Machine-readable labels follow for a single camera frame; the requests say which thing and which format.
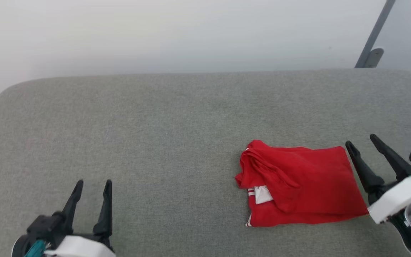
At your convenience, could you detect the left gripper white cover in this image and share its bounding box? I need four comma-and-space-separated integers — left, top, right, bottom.
11, 180, 117, 257

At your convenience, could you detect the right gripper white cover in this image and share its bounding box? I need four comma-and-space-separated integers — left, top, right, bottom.
345, 134, 411, 225

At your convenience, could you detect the red and white shirt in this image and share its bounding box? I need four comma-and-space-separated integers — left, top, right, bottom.
235, 140, 369, 228

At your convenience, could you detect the grey fabric sofa cushion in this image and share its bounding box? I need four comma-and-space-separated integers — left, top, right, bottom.
0, 69, 411, 257

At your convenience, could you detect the grey metal bar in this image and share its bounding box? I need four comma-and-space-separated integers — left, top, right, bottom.
354, 0, 396, 68

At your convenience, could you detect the teal cable connector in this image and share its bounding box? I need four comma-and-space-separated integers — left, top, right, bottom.
24, 240, 46, 257

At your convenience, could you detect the grey metal bracket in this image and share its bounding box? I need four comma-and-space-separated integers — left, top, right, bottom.
363, 48, 384, 68

